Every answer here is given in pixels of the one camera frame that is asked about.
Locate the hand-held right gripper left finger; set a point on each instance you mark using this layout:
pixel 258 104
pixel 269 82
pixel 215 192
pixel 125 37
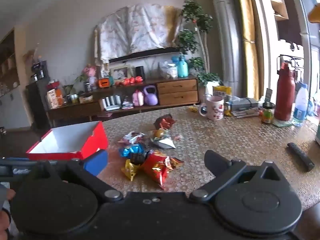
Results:
pixel 96 162

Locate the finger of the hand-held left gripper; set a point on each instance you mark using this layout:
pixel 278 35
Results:
pixel 15 166
pixel 15 159

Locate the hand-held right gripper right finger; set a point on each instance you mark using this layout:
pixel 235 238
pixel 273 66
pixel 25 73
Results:
pixel 216 162

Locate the yellow snack packet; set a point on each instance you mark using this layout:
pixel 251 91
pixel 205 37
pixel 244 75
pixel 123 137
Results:
pixel 130 171

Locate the blue snack packet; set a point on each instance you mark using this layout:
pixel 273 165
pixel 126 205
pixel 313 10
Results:
pixel 131 150

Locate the red cardboard box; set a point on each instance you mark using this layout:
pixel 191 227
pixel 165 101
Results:
pixel 65 137

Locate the black snack packet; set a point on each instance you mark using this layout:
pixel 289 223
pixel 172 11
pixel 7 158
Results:
pixel 137 158

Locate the white red cookie packet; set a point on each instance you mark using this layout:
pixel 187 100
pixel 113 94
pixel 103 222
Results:
pixel 132 137

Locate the sausage stick snack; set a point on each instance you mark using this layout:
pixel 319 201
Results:
pixel 179 137

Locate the white silver snack packet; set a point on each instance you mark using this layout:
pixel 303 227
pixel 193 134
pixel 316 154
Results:
pixel 165 144

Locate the red chips packet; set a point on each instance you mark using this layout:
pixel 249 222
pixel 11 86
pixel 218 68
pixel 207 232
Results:
pixel 157 167

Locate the dark red snack packet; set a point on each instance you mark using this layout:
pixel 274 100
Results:
pixel 163 121

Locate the person's left hand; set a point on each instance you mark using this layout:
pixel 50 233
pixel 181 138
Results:
pixel 10 195

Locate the pink flat box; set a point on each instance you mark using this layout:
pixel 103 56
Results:
pixel 105 115

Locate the white mug pink print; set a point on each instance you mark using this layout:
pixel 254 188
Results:
pixel 213 108

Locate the wooden TV cabinet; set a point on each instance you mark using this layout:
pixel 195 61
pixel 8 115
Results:
pixel 75 110

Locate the black mini fridge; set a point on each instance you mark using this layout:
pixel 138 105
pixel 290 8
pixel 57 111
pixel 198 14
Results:
pixel 36 105

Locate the yellow candy wrapper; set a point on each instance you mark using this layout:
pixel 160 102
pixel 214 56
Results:
pixel 193 109

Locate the white router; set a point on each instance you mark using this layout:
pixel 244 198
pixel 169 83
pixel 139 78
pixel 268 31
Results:
pixel 111 102

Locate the small brown white box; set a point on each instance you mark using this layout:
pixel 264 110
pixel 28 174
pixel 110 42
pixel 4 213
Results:
pixel 86 99

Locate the grey tissue box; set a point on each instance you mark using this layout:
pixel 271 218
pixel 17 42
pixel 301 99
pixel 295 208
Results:
pixel 243 103

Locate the stack of magazines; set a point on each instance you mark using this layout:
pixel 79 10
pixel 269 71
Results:
pixel 127 105

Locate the small yellow green box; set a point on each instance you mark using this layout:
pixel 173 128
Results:
pixel 74 98

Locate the printed white red box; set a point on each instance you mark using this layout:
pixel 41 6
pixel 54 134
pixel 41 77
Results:
pixel 51 98

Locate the small jar black lid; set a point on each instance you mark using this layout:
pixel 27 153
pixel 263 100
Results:
pixel 267 113

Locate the yellow bag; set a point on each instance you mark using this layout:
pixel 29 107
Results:
pixel 222 90

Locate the white plant pot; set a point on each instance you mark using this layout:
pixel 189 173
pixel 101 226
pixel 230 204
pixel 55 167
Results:
pixel 212 88

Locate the light wooden drawer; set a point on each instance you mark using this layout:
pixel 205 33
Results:
pixel 177 86
pixel 178 97

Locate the potted plant patterned pot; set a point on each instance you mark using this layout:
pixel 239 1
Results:
pixel 88 87

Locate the pink lunch bag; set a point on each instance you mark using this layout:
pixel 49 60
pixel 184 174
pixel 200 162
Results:
pixel 138 98

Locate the small potted green plant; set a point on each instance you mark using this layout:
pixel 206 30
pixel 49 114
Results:
pixel 68 90

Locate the orange tissue box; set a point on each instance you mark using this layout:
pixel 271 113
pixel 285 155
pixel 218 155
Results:
pixel 105 82

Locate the red apple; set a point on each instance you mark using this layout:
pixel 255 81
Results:
pixel 118 83
pixel 126 81

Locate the red gift box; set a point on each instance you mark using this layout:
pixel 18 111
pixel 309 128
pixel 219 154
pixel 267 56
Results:
pixel 53 84

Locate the purple kettlebell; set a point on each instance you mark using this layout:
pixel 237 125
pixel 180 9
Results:
pixel 151 98

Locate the red wrapped fruit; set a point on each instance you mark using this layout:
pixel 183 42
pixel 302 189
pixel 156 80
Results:
pixel 139 79
pixel 132 80

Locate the black coffee machine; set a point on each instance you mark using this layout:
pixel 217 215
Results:
pixel 39 71

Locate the red thermos bottle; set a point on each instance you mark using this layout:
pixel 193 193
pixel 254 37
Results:
pixel 285 92

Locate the black speaker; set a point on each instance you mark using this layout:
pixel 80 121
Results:
pixel 140 72

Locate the teal spray bottle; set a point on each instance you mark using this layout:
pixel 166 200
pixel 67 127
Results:
pixel 182 67

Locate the clear water bottle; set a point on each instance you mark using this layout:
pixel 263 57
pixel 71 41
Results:
pixel 300 105

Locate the clear plastic bag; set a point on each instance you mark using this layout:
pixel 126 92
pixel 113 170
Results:
pixel 167 70

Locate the black television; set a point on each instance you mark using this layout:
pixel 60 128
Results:
pixel 150 52

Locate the grey standing air conditioner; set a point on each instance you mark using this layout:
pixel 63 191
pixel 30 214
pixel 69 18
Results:
pixel 225 30

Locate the floral cloth cover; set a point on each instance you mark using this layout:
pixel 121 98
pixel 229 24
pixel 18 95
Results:
pixel 135 27

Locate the tall artificial green tree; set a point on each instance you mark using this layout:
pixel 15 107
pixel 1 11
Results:
pixel 197 17

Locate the grey wall cabinet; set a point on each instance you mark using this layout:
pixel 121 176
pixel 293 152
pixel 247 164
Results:
pixel 10 92

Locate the photo frame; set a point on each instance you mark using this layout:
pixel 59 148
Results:
pixel 120 73

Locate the wooden wall shelf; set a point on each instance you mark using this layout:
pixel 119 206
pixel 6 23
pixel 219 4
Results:
pixel 278 5

